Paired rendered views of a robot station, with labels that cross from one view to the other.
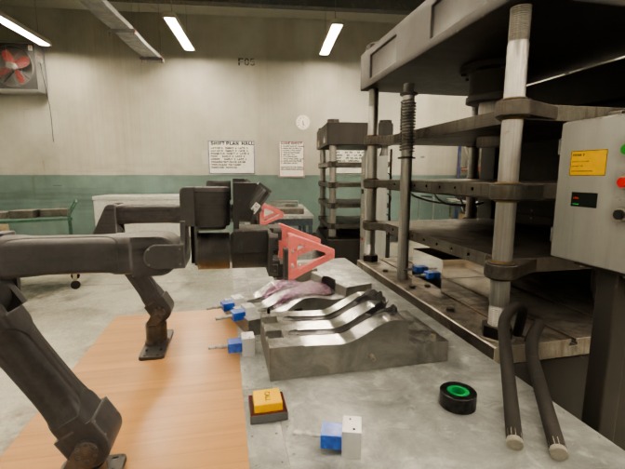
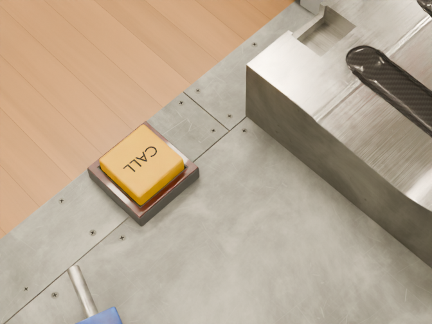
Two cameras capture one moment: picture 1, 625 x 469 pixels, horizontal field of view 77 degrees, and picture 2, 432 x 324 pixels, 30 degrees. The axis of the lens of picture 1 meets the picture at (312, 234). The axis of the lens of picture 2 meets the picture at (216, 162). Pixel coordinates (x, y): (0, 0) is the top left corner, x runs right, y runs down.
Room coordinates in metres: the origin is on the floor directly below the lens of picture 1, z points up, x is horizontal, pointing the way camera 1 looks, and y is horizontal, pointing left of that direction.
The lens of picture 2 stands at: (0.66, -0.28, 1.52)
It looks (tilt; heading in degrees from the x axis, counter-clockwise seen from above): 60 degrees down; 60
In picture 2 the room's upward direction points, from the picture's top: 3 degrees counter-clockwise
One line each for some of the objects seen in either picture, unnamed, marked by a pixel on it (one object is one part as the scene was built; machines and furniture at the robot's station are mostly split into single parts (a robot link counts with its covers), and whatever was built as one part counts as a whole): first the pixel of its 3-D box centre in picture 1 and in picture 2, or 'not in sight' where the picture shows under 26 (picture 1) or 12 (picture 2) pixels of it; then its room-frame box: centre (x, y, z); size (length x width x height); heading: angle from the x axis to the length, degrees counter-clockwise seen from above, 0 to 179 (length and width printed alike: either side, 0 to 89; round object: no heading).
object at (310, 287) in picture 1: (298, 287); not in sight; (1.43, 0.05, 0.90); 0.26 x 0.18 x 0.08; 120
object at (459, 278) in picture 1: (473, 269); not in sight; (1.81, -0.77, 0.87); 0.50 x 0.27 x 0.17; 103
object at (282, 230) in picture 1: (295, 245); not in sight; (0.66, 0.03, 1.20); 0.09 x 0.07 x 0.07; 101
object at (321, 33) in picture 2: (274, 341); (319, 40); (1.01, 0.10, 0.87); 0.05 x 0.05 x 0.04; 13
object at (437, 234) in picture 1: (485, 249); not in sight; (1.86, -0.84, 0.96); 1.29 x 0.83 x 0.18; 13
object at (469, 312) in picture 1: (480, 288); not in sight; (1.88, -0.83, 0.76); 1.30 x 0.84 x 0.07; 13
